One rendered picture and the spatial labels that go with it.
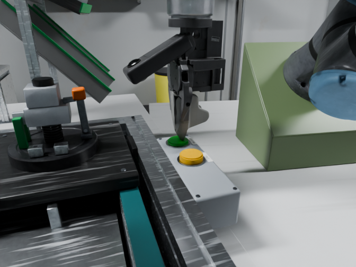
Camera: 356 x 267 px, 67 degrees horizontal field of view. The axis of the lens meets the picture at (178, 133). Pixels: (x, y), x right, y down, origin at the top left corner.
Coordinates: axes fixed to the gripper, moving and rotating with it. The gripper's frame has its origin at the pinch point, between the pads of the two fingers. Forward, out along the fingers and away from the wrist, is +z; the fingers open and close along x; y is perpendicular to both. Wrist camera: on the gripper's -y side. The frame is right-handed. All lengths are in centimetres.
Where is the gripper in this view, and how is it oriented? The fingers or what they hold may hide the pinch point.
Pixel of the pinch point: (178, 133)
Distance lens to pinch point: 51.1
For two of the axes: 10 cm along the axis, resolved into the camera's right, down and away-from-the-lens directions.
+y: 9.5, -1.3, 2.9
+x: -3.2, -3.8, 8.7
